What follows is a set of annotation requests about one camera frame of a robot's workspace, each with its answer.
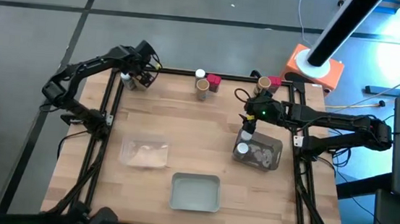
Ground grey rectangular tray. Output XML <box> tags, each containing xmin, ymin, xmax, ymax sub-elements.
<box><xmin>168</xmin><ymin>171</ymin><xmax>224</xmax><ymax>215</ymax></box>

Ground black bulky object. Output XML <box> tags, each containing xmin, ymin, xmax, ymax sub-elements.
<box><xmin>66</xmin><ymin>202</ymin><xmax>122</xmax><ymax>224</ymax></box>

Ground black aluminium table frame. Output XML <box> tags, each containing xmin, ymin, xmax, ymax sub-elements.
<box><xmin>39</xmin><ymin>56</ymin><xmax>359</xmax><ymax>224</ymax></box>

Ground wooden-lidded spice jar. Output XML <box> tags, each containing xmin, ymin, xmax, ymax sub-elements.
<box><xmin>253</xmin><ymin>76</ymin><xmax>273</xmax><ymax>97</ymax></box>
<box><xmin>194</xmin><ymin>77</ymin><xmax>211</xmax><ymax>102</ymax></box>

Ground red block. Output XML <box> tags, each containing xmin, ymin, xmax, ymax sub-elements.
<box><xmin>205</xmin><ymin>73</ymin><xmax>223</xmax><ymax>94</ymax></box>
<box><xmin>265</xmin><ymin>75</ymin><xmax>284</xmax><ymax>95</ymax></box>

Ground black camera pole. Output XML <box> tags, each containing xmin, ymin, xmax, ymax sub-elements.
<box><xmin>305</xmin><ymin>0</ymin><xmax>385</xmax><ymax>73</ymax></box>

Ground white round disc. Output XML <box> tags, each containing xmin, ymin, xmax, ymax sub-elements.
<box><xmin>293</xmin><ymin>46</ymin><xmax>333</xmax><ymax>80</ymax></box>

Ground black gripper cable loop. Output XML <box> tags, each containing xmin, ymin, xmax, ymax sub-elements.
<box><xmin>233</xmin><ymin>87</ymin><xmax>257</xmax><ymax>105</ymax></box>

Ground white-capped spice jar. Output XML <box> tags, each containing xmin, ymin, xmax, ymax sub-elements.
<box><xmin>239</xmin><ymin>129</ymin><xmax>254</xmax><ymax>142</ymax></box>
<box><xmin>119</xmin><ymin>71</ymin><xmax>139</xmax><ymax>92</ymax></box>
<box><xmin>234</xmin><ymin>141</ymin><xmax>251</xmax><ymax>160</ymax></box>
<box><xmin>193</xmin><ymin>68</ymin><xmax>207</xmax><ymax>83</ymax></box>

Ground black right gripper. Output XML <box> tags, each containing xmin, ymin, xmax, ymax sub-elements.
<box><xmin>241</xmin><ymin>92</ymin><xmax>286</xmax><ymax>137</ymax></box>

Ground thin white floor cable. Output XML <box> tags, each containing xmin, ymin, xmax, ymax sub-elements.
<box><xmin>294</xmin><ymin>0</ymin><xmax>318</xmax><ymax>46</ymax></box>

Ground clear plastic container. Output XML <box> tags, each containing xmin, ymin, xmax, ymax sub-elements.
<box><xmin>118</xmin><ymin>136</ymin><xmax>171</xmax><ymax>171</ymax></box>

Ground orange box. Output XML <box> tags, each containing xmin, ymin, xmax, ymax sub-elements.
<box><xmin>278</xmin><ymin>42</ymin><xmax>347</xmax><ymax>98</ymax></box>

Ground dark floor stand bar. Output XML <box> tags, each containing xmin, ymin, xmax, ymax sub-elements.
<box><xmin>364</xmin><ymin>66</ymin><xmax>400</xmax><ymax>98</ymax></box>

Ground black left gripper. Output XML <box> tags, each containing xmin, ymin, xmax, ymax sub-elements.
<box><xmin>124</xmin><ymin>39</ymin><xmax>163</xmax><ymax>92</ymax></box>

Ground black cable bundle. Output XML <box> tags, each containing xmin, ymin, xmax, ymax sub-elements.
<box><xmin>325</xmin><ymin>145</ymin><xmax>354</xmax><ymax>171</ymax></box>

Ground dark translucent plastic container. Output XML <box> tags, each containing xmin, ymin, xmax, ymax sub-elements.
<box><xmin>230</xmin><ymin>127</ymin><xmax>285</xmax><ymax>173</ymax></box>

